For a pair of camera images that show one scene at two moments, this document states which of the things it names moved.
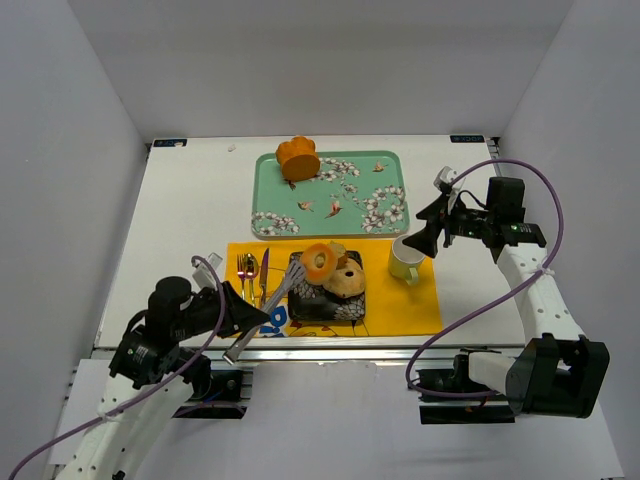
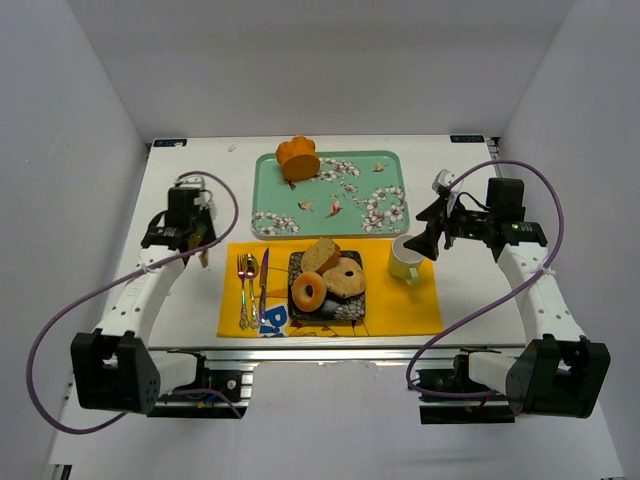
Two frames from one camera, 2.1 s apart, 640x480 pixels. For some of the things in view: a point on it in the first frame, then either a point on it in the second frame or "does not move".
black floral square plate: [311, 302] does not move
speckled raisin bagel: [347, 281] does not move
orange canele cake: [298, 159] does not move
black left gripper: [223, 308] → [201, 240]
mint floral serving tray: [356, 195] does not move
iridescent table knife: [263, 276] does not move
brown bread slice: [342, 255] → [321, 256]
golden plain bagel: [328, 271] → [309, 291]
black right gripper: [442, 226] does not move
